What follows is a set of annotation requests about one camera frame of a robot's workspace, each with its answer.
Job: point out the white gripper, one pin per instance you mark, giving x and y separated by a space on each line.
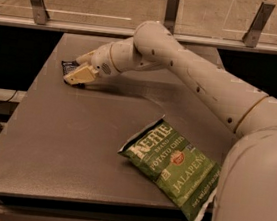
101 60

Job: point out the green Kettle jalapeno chips bag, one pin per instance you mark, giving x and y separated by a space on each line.
186 175

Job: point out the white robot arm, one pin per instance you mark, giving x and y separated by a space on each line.
243 187

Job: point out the metal rail barrier base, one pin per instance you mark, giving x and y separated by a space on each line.
116 32

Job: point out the right metal glass bracket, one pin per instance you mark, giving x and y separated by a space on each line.
252 36

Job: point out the dark blue snack bar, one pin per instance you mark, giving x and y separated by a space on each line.
69 67

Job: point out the middle metal glass bracket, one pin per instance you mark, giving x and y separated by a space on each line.
170 14

